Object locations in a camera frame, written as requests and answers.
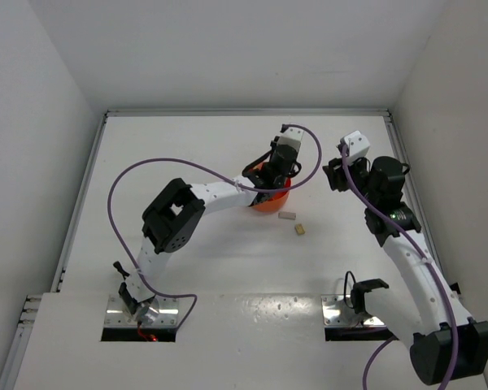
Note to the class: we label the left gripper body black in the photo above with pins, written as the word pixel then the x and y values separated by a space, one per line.
pixel 278 183

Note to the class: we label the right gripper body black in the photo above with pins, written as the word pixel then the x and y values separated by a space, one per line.
pixel 358 172

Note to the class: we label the grey eraser block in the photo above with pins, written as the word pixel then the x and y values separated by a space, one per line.
pixel 287 215

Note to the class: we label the tan small eraser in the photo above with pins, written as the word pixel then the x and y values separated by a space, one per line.
pixel 299 229

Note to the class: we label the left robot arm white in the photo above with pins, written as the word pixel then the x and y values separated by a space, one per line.
pixel 172 217

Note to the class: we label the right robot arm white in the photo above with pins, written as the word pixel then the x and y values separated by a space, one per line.
pixel 443 339

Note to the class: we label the orange round divided container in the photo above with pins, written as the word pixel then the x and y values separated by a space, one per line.
pixel 273 204

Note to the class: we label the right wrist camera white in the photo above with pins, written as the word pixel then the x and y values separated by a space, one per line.
pixel 356 143

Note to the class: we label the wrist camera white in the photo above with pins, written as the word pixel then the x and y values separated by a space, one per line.
pixel 290 136
pixel 356 143

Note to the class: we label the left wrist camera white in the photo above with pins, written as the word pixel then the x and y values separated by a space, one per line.
pixel 290 136

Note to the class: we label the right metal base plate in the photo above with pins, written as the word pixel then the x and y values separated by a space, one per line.
pixel 338 313

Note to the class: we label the metal base plate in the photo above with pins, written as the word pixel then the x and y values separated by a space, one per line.
pixel 156 313
pixel 338 313

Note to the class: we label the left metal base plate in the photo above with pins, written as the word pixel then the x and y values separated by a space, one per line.
pixel 156 313

